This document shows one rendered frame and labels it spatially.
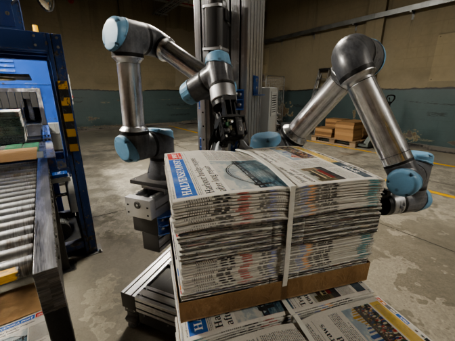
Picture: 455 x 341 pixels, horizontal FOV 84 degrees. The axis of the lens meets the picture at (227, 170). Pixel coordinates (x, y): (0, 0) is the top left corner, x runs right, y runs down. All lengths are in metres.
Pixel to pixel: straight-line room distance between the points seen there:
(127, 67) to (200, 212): 0.80
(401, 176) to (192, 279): 0.58
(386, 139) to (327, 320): 0.49
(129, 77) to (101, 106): 8.53
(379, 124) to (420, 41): 6.51
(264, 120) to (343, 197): 0.97
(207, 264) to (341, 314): 0.26
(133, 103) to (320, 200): 0.83
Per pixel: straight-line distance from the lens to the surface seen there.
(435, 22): 7.27
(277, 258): 0.47
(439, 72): 7.08
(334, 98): 0.99
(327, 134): 6.86
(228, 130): 0.67
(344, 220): 0.51
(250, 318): 0.51
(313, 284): 0.55
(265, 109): 1.39
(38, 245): 0.89
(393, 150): 0.80
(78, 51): 9.62
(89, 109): 9.55
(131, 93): 1.08
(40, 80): 4.32
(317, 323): 0.52
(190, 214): 0.37
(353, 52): 0.83
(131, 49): 1.07
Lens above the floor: 1.20
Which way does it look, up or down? 17 degrees down
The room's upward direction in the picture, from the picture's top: straight up
